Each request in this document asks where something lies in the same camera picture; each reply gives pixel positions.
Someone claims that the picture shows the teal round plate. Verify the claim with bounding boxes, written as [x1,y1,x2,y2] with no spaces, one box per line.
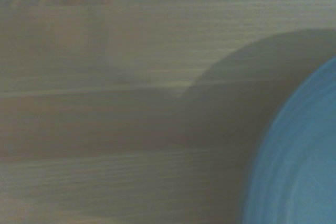
[240,56,336,224]

